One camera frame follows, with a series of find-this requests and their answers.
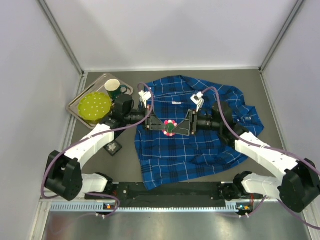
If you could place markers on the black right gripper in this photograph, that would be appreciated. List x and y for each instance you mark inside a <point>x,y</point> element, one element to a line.
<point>193,122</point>

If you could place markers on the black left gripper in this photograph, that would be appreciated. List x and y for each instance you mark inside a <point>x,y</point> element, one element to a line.
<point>147,118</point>

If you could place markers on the pink flower brooch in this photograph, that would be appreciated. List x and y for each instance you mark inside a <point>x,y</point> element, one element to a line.
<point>170,125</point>

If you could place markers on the silver maple leaf brooch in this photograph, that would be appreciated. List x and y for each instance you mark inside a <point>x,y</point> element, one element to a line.
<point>111,147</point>

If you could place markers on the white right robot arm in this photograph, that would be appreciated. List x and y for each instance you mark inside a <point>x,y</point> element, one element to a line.
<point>293,182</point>

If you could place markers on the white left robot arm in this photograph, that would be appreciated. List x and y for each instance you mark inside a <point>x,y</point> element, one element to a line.
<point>63,175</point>

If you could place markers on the blue plaid shirt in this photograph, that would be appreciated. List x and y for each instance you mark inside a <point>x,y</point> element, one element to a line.
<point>170,159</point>

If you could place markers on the green mug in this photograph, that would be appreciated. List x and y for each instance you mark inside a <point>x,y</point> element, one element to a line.
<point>114,88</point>

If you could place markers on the yellow-green dotted plate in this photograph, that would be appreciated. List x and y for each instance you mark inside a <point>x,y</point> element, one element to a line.
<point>93,107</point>

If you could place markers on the silver metal tray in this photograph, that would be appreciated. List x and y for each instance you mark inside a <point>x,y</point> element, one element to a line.
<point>96,86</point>

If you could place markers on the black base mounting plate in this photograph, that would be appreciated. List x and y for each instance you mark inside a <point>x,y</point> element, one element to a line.
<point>172,195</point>

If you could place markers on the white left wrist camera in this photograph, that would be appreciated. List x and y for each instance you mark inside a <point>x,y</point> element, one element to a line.
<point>144,97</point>

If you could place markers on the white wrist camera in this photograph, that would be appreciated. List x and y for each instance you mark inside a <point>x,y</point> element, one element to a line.
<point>144,97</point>
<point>198,100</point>

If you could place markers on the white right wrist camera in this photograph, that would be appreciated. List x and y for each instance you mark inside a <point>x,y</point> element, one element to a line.
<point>198,100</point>

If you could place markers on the small black frame box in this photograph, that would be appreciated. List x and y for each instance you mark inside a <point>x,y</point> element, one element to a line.
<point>119,147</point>

